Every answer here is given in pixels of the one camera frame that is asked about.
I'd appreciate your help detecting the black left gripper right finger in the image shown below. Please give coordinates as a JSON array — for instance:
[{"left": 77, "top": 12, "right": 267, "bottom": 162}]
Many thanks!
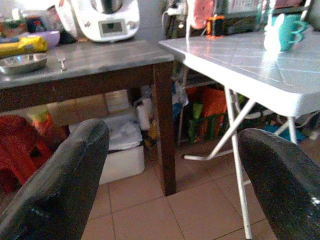
[{"left": 238, "top": 128, "right": 320, "bottom": 240}]

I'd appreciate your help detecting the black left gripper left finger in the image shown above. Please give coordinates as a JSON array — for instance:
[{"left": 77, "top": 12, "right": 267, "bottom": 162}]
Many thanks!
[{"left": 0, "top": 118, "right": 110, "bottom": 240}]

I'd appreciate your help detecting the red plastic stool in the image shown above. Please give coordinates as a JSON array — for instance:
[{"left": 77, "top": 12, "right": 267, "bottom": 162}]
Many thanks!
[{"left": 0, "top": 114, "right": 70, "bottom": 195}]

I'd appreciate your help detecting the white plastic bin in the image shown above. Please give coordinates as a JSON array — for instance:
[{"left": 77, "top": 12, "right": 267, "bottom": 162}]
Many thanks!
[{"left": 68, "top": 114, "right": 146, "bottom": 186}]

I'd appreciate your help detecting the brown cardboard box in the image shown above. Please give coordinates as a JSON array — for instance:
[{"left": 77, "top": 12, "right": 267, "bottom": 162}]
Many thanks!
[{"left": 46, "top": 89, "right": 131, "bottom": 127}]

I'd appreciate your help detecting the orange and green bag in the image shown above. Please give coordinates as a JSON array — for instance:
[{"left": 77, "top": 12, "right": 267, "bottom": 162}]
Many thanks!
[{"left": 187, "top": 86, "right": 228, "bottom": 143}]

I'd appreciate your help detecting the white plastic bottle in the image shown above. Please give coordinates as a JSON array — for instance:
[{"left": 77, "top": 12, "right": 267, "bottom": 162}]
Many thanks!
[{"left": 136, "top": 98, "right": 155, "bottom": 131}]

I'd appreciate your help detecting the grey top wooden table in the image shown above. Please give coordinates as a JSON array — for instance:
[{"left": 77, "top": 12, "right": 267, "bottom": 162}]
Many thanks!
[{"left": 0, "top": 39, "right": 177, "bottom": 197}]

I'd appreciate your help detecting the white folding table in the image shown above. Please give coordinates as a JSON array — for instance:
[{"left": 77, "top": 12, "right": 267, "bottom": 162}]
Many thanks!
[{"left": 158, "top": 27, "right": 320, "bottom": 240}]

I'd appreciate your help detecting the silver metal fork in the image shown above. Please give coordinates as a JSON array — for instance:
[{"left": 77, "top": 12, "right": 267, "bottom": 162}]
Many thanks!
[{"left": 57, "top": 55, "right": 68, "bottom": 73}]

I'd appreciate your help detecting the round stainless steel plate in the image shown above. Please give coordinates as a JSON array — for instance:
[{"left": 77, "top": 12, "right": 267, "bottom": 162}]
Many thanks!
[{"left": 0, "top": 52, "right": 48, "bottom": 75}]

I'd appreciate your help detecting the yellow kitchen wipes pack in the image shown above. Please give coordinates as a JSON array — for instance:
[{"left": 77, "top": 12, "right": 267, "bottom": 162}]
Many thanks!
[{"left": 0, "top": 36, "right": 49, "bottom": 58}]

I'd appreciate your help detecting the purple plastic bowl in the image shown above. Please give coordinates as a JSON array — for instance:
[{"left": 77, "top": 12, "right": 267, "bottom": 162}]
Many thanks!
[{"left": 27, "top": 30, "right": 61, "bottom": 50}]

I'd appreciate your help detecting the white rabbit figurine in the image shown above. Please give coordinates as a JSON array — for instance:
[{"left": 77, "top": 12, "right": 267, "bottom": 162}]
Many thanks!
[{"left": 263, "top": 13, "right": 286, "bottom": 53}]

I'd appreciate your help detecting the teal ceramic mug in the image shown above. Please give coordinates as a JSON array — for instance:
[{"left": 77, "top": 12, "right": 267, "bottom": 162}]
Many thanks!
[{"left": 277, "top": 13, "right": 310, "bottom": 53}]

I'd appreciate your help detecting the white kitchen food processor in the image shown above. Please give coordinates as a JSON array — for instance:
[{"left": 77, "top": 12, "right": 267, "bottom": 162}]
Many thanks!
[{"left": 56, "top": 0, "right": 141, "bottom": 43}]

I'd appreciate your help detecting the white power adapter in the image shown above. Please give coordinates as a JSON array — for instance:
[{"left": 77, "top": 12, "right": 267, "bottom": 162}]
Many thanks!
[{"left": 162, "top": 2, "right": 186, "bottom": 28}]

